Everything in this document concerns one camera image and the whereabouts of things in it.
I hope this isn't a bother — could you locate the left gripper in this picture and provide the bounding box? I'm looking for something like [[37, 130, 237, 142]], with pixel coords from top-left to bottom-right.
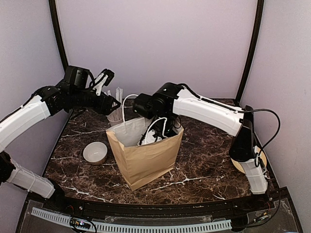
[[70, 87, 121, 115]]

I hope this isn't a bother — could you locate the brown paper bag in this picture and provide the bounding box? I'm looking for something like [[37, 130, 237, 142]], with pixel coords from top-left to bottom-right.
[[106, 101, 184, 191]]

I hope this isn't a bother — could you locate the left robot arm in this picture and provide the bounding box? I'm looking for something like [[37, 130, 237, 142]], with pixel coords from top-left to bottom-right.
[[0, 66, 120, 212]]

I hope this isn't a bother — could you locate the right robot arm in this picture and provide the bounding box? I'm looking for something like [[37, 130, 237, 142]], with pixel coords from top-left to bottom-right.
[[133, 83, 268, 211]]

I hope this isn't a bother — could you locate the wrapped paper straw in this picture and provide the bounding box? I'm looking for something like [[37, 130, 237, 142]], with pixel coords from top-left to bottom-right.
[[116, 87, 123, 102]]

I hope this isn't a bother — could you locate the white paper straw cup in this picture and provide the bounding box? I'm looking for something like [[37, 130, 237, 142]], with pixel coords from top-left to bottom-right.
[[107, 113, 123, 126]]

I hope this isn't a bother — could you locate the white ceramic bowl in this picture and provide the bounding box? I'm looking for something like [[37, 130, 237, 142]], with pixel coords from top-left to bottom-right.
[[83, 142, 108, 166]]

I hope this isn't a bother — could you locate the cream yellow plate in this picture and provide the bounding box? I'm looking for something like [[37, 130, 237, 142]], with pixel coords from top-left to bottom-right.
[[231, 153, 267, 174]]

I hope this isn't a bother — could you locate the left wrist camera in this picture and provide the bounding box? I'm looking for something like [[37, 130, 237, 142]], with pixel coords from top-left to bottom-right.
[[92, 69, 115, 96]]

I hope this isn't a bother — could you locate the left black frame post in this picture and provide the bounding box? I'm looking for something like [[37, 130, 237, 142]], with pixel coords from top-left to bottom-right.
[[48, 0, 69, 71]]

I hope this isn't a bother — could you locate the black frame post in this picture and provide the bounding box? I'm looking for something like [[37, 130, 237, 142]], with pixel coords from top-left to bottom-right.
[[235, 0, 264, 105], [48, 0, 69, 71]]

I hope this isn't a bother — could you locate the white slotted cable duct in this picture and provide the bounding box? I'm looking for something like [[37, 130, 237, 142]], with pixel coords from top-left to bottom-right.
[[31, 207, 232, 233]]

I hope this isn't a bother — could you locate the black table front rail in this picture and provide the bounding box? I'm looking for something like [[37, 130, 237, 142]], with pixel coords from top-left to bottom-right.
[[39, 177, 279, 217]]

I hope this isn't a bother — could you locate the right black frame post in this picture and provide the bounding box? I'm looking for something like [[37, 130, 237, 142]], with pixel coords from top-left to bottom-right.
[[235, 0, 264, 105]]

